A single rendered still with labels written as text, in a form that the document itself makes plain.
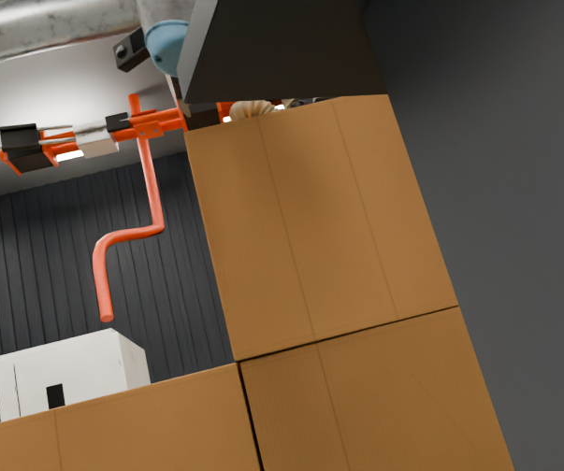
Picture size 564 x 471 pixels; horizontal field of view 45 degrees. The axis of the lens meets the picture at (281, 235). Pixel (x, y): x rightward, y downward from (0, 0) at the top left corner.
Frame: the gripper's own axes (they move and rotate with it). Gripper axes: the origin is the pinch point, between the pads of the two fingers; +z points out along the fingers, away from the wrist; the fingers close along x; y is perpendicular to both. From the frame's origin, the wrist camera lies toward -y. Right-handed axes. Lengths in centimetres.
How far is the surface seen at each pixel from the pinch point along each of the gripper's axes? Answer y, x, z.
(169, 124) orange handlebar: -4.0, 0.3, 14.6
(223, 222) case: 2.3, -30.6, -4.9
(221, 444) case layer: -6, -64, -4
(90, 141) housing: -19.5, -1.7, 10.5
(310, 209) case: 16.5, -31.9, -4.7
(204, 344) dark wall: -96, 164, 1056
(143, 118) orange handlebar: -8.5, 0.7, 10.5
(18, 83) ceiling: -247, 526, 724
